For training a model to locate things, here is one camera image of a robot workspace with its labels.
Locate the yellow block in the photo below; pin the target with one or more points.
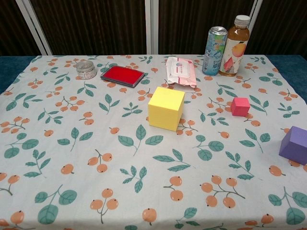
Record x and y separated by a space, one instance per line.
165 110

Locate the pink small block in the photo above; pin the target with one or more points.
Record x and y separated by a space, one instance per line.
239 106

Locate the purple block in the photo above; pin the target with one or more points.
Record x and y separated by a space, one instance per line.
295 146

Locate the red ink pad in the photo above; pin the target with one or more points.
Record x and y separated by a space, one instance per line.
122 75

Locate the pink wet wipes pack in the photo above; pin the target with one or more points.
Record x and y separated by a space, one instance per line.
180 72

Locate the floral fruit print tablecloth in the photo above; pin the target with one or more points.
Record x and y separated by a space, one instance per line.
96 143

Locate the small clear glass bowl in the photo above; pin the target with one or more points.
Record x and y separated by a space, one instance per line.
85 70

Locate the blue drink can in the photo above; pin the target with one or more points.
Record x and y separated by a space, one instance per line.
213 55

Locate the dark ribbed partition panel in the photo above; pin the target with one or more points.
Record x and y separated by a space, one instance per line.
187 24
96 24
12 26
283 24

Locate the orange tea bottle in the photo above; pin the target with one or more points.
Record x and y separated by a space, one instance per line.
236 48

